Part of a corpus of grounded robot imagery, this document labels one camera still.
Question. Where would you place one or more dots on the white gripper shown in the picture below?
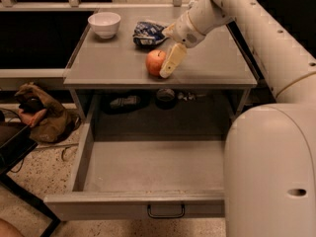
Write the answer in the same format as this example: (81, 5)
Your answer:
(185, 30)

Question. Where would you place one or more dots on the red apple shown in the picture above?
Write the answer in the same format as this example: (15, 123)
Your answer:
(154, 61)

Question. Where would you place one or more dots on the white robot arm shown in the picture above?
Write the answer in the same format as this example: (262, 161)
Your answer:
(270, 150)

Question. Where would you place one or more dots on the grey open top drawer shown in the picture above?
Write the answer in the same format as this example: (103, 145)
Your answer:
(123, 164)

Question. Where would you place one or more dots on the blue chip bag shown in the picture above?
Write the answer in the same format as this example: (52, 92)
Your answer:
(149, 33)

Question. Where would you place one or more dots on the black tape roll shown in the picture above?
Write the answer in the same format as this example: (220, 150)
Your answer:
(165, 99)

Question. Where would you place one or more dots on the grey metal cabinet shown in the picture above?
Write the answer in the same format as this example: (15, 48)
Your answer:
(215, 71)

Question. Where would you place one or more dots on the white ceramic bowl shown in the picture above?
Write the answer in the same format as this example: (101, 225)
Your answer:
(105, 24)

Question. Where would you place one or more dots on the brown bag on floor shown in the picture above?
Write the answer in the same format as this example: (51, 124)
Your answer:
(48, 120)

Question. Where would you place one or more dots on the black chair at left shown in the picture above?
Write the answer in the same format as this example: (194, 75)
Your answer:
(15, 145)

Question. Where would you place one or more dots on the black drawer handle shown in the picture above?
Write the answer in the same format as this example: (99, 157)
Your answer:
(156, 211)

